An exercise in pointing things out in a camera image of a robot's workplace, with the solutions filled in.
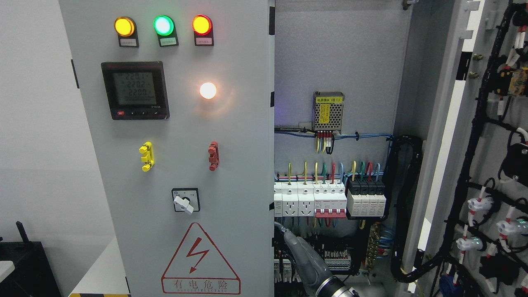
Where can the black digital power meter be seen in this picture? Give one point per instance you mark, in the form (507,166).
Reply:
(136,90)

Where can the white rotary selector switch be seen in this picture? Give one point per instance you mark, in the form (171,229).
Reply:
(186,200)

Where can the yellow indicator lamp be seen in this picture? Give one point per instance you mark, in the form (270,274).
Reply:
(124,26)

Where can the black surge protector module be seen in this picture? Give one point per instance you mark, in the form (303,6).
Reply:
(365,199)

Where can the red electric hazard warning sticker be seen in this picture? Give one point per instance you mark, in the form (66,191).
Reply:
(199,268)

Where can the red terminal post block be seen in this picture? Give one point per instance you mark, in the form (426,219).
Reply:
(213,151)

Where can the white circuit breaker row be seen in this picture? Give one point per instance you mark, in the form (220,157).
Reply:
(296,199)

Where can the metal mesh power supply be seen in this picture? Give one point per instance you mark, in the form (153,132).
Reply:
(328,110)

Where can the grey cabinet door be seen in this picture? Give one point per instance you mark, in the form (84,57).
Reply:
(477,242)
(236,56)

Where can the white glowing indicator lamp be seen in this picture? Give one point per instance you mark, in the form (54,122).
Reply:
(208,90)

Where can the yellow terminal post block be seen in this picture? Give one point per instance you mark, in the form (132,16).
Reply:
(146,151)

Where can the black box on left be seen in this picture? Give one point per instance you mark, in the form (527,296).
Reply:
(32,275)

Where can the red indicator lamp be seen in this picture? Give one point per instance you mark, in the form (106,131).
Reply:
(202,25)

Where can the green indicator lamp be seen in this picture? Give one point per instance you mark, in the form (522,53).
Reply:
(163,25)

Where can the dark grey robot hand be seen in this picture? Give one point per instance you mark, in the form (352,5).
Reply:
(311,268)

